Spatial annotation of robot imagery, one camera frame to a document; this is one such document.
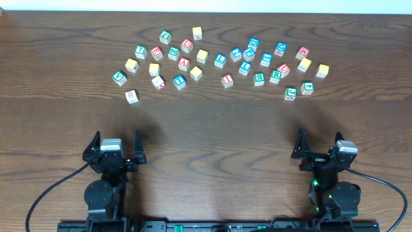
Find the blue P block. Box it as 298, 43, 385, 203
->
243, 48, 256, 61

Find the green B block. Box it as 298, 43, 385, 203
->
254, 72, 265, 86

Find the blue 5 block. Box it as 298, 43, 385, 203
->
260, 52, 273, 67

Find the red A block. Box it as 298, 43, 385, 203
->
178, 57, 190, 72

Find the green J block bottom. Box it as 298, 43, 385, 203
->
284, 87, 297, 101

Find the red U block right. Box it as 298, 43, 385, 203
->
277, 63, 291, 78

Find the yellow S block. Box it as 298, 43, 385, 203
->
190, 66, 203, 81

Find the red I block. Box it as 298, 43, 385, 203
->
221, 73, 234, 88

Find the red E block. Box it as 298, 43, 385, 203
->
150, 46, 163, 61

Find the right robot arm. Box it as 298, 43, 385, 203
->
291, 129, 361, 230

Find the yellow O block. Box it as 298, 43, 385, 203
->
196, 49, 209, 64

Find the blue L block right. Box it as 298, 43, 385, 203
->
239, 61, 252, 76

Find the yellow G block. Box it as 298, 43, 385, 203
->
315, 64, 330, 79

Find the red u block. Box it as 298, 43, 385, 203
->
277, 63, 291, 78
181, 38, 194, 53

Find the blue T block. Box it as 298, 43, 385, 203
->
173, 75, 186, 90

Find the blue d block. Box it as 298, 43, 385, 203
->
274, 42, 287, 57
248, 37, 259, 51

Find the green 7 block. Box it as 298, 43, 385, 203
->
135, 45, 147, 59

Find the right black cable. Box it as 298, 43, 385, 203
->
344, 166, 408, 232

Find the wooden block red side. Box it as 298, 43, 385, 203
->
151, 75, 165, 90

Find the red U block left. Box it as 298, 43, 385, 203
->
181, 38, 194, 53

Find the blue D block left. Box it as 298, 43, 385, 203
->
248, 37, 259, 51

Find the left black cable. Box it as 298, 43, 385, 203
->
24, 160, 93, 232

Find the yellow K block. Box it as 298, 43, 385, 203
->
297, 57, 312, 72

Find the black cable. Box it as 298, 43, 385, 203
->
344, 166, 408, 232
24, 160, 93, 232

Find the green V block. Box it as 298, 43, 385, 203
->
112, 70, 127, 86

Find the yellow C block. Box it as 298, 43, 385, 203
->
149, 63, 160, 77

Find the blue L block left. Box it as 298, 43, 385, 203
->
214, 53, 227, 68

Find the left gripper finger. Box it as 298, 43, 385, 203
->
84, 131, 100, 155
134, 130, 144, 155

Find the blue D block right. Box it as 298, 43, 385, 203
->
274, 42, 287, 57

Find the plain wooden picture block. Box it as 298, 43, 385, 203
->
125, 90, 139, 104

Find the red M block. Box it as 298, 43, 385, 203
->
295, 46, 310, 60

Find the green 4 block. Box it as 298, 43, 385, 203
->
301, 82, 315, 95

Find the green Z block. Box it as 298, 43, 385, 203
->
168, 46, 180, 61

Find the yellow block left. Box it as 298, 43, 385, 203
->
125, 59, 139, 73

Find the blue l block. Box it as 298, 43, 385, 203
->
214, 53, 227, 68
239, 61, 252, 76

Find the blue 2 block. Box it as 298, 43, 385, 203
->
230, 48, 242, 62

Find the green R block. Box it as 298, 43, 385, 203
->
269, 70, 282, 84

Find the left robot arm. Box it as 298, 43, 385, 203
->
82, 131, 147, 232

